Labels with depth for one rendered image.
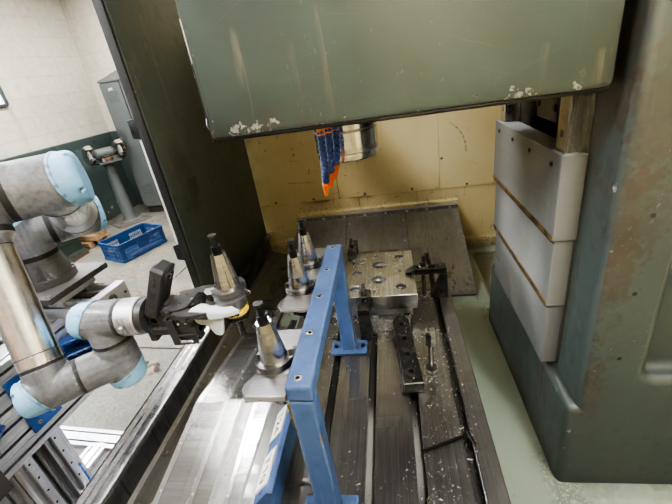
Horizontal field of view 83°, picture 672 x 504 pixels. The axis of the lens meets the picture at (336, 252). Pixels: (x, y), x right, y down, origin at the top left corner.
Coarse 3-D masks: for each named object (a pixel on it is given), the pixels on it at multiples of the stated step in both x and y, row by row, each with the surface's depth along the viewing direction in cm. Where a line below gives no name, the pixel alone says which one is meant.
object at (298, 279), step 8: (288, 256) 78; (296, 256) 77; (288, 264) 78; (296, 264) 77; (288, 272) 79; (296, 272) 78; (304, 272) 79; (296, 280) 78; (304, 280) 79; (296, 288) 79
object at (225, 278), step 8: (216, 256) 66; (224, 256) 66; (216, 264) 66; (224, 264) 66; (216, 272) 67; (224, 272) 67; (232, 272) 68; (216, 280) 67; (224, 280) 67; (232, 280) 68; (216, 288) 68; (224, 288) 67; (232, 288) 68
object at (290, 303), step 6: (282, 300) 78; (288, 300) 77; (294, 300) 77; (300, 300) 77; (306, 300) 76; (282, 306) 76; (288, 306) 75; (294, 306) 75; (300, 306) 75; (306, 306) 74; (282, 312) 75
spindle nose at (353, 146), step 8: (344, 128) 88; (352, 128) 89; (360, 128) 89; (368, 128) 91; (376, 128) 94; (344, 136) 89; (352, 136) 89; (360, 136) 90; (368, 136) 91; (376, 136) 94; (344, 144) 90; (352, 144) 90; (360, 144) 91; (368, 144) 92; (376, 144) 95; (344, 152) 91; (352, 152) 91; (360, 152) 92; (368, 152) 93; (376, 152) 96; (344, 160) 92; (352, 160) 92
